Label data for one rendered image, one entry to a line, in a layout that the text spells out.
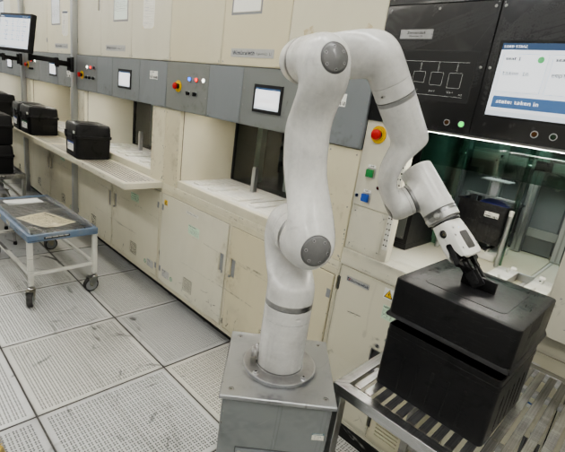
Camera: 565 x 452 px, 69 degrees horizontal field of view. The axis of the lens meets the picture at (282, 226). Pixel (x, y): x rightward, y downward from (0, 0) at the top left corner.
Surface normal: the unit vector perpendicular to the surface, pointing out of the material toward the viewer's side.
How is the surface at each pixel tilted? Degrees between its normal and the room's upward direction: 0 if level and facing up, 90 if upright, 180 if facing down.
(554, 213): 90
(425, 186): 71
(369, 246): 90
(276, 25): 90
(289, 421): 90
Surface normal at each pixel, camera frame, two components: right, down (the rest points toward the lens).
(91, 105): 0.70, 0.29
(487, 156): -0.70, 0.11
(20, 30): -0.46, 0.06
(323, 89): 0.10, 0.82
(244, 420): 0.00, 0.29
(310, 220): 0.18, -0.17
